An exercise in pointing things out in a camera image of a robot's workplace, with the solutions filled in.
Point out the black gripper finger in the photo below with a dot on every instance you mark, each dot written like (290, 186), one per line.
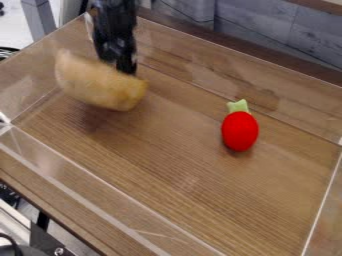
(126, 61)
(103, 43)

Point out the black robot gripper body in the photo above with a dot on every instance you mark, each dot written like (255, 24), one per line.
(115, 19)

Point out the brown wooden bowl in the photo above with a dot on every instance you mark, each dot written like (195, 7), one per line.
(96, 83)

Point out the red plush radish toy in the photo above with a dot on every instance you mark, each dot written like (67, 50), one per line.
(239, 127)

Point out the grey metal post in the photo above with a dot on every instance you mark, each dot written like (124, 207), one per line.
(39, 16)

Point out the clear acrylic tray enclosure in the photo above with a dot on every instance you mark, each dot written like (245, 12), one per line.
(143, 182)

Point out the black bracket with screw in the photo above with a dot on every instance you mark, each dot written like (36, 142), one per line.
(47, 243)

